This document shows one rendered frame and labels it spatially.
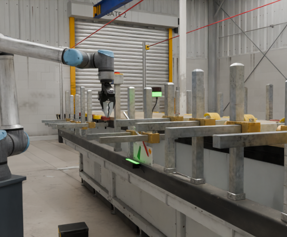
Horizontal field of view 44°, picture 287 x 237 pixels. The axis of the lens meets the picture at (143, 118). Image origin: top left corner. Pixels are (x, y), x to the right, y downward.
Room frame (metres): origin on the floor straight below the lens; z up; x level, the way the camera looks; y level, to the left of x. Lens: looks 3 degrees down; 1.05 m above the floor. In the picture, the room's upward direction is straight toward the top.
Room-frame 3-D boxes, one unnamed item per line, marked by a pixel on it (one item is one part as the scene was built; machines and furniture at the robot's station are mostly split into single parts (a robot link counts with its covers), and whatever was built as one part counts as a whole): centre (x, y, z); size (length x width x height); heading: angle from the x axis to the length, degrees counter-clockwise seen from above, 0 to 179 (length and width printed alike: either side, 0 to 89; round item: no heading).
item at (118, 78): (2.36, 0.18, 1.18); 0.07 x 0.07 x 0.08; 23
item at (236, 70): (1.20, -0.32, 0.93); 0.04 x 0.04 x 0.48; 23
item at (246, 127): (1.18, -0.33, 0.95); 0.14 x 0.06 x 0.05; 23
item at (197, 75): (1.43, -0.22, 0.93); 0.04 x 0.04 x 0.48; 23
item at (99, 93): (2.01, 0.21, 1.10); 0.09 x 0.08 x 0.12; 25
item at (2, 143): (2.01, 0.86, 0.79); 0.17 x 0.15 x 0.18; 165
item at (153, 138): (1.87, -0.04, 0.85); 0.14 x 0.06 x 0.05; 23
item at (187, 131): (1.15, -0.30, 0.95); 0.50 x 0.04 x 0.04; 113
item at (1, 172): (2.00, 0.87, 0.65); 0.19 x 0.19 x 0.10
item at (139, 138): (1.83, 0.02, 0.84); 0.43 x 0.03 x 0.04; 113
